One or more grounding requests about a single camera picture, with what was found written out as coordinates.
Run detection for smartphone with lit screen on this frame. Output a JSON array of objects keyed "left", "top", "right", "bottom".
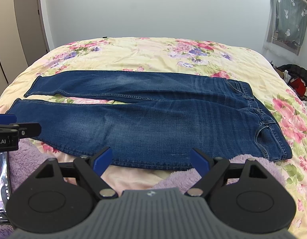
[{"left": 0, "top": 152, "right": 12, "bottom": 225}]

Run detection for pile of clothes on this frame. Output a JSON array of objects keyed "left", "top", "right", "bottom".
[{"left": 276, "top": 64, "right": 307, "bottom": 101}]

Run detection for purple fuzzy blanket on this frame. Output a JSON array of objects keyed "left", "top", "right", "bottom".
[{"left": 0, "top": 139, "right": 285, "bottom": 239}]

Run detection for green patterned window curtain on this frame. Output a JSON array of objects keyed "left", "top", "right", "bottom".
[{"left": 267, "top": 0, "right": 307, "bottom": 55}]

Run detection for blue denim jeans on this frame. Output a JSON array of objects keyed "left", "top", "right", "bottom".
[{"left": 9, "top": 70, "right": 292, "bottom": 170}]

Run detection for brown room door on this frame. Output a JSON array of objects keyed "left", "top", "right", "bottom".
[{"left": 14, "top": 0, "right": 49, "bottom": 66}]

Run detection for beige wardrobe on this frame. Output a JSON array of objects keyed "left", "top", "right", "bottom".
[{"left": 0, "top": 0, "right": 28, "bottom": 96}]

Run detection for floral yellow bed quilt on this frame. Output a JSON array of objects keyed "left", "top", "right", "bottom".
[{"left": 0, "top": 37, "right": 307, "bottom": 238}]

